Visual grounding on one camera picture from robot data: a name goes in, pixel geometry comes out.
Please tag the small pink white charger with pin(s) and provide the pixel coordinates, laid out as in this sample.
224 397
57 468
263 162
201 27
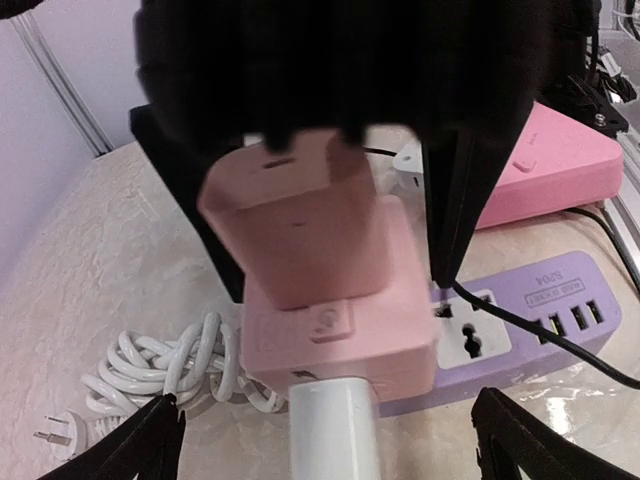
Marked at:
304 224

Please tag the white plug adapter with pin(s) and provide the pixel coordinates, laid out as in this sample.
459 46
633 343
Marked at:
408 165

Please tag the pink triangular power strip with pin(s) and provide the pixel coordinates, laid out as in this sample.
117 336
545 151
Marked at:
557 163

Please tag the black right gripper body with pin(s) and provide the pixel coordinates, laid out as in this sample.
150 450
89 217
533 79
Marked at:
216 70

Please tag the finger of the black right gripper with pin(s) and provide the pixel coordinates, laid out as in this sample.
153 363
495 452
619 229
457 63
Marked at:
460 170
183 173

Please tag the pink cube socket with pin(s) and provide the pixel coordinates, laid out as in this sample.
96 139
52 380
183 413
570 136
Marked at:
388 338

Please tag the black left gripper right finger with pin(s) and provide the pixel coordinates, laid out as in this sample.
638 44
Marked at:
513 443

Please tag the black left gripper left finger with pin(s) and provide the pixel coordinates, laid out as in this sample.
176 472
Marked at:
145 445

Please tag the purple power strip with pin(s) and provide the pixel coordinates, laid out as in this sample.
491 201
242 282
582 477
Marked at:
566 294

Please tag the aluminium frame post right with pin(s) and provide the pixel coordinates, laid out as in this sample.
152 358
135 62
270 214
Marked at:
77 110

